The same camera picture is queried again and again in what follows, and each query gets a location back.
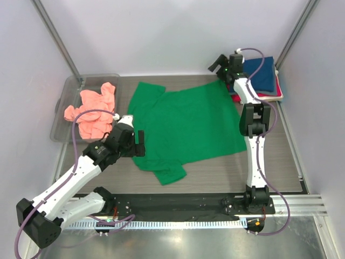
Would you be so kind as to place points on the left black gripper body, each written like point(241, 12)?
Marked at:
point(135, 147)

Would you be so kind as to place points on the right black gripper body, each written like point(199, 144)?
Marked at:
point(222, 68)

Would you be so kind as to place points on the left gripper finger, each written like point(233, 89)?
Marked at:
point(141, 137)
point(139, 150)

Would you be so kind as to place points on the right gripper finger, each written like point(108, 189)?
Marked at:
point(221, 61)
point(222, 71)

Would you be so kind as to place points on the green t shirt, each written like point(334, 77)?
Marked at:
point(184, 126)

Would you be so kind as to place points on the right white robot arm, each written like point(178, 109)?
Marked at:
point(253, 125)

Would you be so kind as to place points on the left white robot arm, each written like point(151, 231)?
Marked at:
point(48, 214)

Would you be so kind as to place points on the salmon pink t shirt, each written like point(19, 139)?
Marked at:
point(95, 115)

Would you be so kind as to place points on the folded blue t shirt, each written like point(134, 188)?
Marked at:
point(250, 65)

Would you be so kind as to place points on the folded cream t shirt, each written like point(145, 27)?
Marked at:
point(279, 95)

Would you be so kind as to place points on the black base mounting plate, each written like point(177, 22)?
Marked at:
point(189, 205)

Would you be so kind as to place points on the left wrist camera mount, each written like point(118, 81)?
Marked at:
point(125, 120)

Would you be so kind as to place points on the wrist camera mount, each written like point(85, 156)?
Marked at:
point(238, 51)
point(125, 120)

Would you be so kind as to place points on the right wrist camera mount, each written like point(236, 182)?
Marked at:
point(238, 51)

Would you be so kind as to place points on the slotted cable duct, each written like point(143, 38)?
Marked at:
point(91, 224)

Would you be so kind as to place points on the right corner aluminium post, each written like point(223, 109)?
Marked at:
point(297, 30)

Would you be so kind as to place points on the corner aluminium post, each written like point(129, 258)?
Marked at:
point(297, 30)
point(47, 21)

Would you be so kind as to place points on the left corner aluminium post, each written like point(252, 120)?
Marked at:
point(47, 21)

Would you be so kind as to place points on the aluminium extrusion rail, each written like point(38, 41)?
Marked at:
point(299, 205)

